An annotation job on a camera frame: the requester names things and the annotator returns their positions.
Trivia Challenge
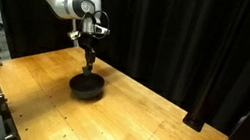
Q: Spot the slanted grey metal pole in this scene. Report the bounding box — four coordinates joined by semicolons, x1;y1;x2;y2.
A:
57;0;86;48

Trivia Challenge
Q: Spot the black curtain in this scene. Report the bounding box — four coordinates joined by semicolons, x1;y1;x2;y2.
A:
0;0;250;139

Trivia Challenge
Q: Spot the black round bowl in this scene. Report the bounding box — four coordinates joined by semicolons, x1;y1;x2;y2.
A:
66;69;107;104

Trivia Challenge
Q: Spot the black cable loop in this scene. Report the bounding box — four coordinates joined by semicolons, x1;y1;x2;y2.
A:
77;7;114;42

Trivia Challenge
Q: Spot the black post with base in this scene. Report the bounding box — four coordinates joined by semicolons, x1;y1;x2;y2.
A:
181;0;250;140

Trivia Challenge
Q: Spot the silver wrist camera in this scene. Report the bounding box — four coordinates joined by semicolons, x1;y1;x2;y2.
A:
91;23;111;38

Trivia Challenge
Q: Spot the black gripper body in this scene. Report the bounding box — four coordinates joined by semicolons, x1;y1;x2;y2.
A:
77;31;98;52

